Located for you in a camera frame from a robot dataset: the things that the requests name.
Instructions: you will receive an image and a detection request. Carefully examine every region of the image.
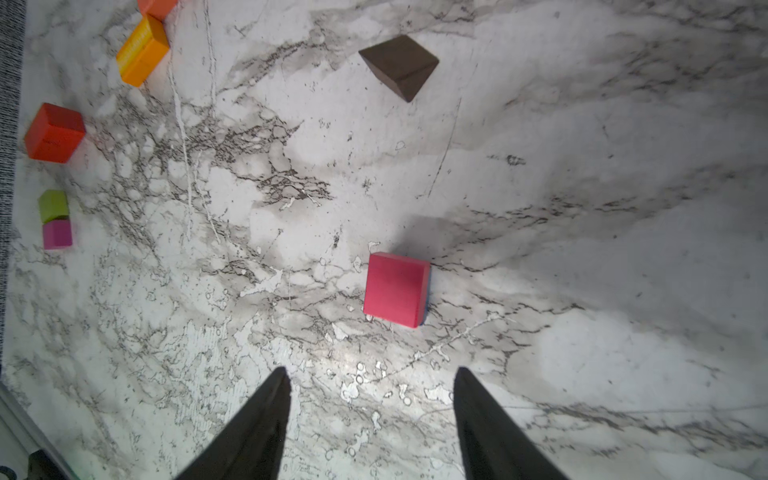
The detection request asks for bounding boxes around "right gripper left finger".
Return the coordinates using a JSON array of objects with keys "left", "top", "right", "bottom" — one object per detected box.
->
[{"left": 177, "top": 367, "right": 291, "bottom": 480}]

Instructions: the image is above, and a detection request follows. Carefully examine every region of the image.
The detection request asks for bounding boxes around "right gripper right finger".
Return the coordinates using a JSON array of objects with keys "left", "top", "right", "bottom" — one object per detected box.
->
[{"left": 454, "top": 367, "right": 566, "bottom": 480}]

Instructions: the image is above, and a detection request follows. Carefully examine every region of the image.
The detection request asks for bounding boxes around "pink wood block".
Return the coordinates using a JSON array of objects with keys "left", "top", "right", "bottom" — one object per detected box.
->
[{"left": 363, "top": 253, "right": 431, "bottom": 329}]

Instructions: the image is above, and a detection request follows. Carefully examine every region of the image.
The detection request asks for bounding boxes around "green wood block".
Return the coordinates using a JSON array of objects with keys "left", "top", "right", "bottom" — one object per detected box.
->
[{"left": 38, "top": 189, "right": 70, "bottom": 224}]

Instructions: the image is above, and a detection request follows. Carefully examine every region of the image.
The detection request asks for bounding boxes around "blue wood block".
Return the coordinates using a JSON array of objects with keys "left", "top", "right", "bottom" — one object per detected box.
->
[{"left": 419, "top": 281, "right": 431, "bottom": 326}]

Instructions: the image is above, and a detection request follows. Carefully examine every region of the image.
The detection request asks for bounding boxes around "purple wood block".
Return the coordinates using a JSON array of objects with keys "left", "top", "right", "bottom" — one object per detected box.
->
[{"left": 42, "top": 218, "right": 73, "bottom": 250}]

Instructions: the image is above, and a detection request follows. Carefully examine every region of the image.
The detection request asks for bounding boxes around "red rectangular wood block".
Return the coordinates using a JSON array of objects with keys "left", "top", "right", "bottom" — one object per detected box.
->
[{"left": 24, "top": 103, "right": 86, "bottom": 164}]

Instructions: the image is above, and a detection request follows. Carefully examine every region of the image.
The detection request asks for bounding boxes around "dark brown triangular block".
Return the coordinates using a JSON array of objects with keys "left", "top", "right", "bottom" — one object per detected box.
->
[{"left": 359, "top": 35, "right": 439, "bottom": 103}]

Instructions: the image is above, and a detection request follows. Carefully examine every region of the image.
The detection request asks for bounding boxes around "yellow orange supermarket block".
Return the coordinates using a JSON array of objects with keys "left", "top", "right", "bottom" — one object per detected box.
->
[{"left": 116, "top": 15, "right": 170, "bottom": 87}]

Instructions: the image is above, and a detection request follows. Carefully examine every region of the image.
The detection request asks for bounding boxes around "orange-red wood block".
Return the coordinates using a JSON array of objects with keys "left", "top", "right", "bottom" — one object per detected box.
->
[{"left": 137, "top": 0, "right": 178, "bottom": 21}]

